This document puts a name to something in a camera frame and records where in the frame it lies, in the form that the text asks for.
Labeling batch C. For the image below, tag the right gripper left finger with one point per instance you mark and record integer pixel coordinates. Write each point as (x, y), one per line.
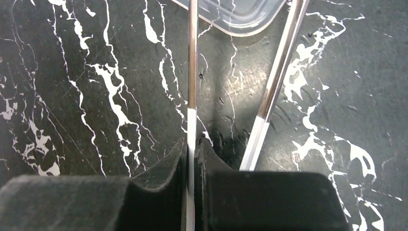
(151, 201)

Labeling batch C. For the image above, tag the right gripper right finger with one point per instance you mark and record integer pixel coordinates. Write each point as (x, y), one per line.
(231, 200)

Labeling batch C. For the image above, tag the metal tongs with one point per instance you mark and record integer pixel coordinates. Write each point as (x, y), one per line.
(262, 121)

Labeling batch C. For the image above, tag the clear plastic tray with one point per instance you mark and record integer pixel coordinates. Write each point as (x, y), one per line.
(240, 18)

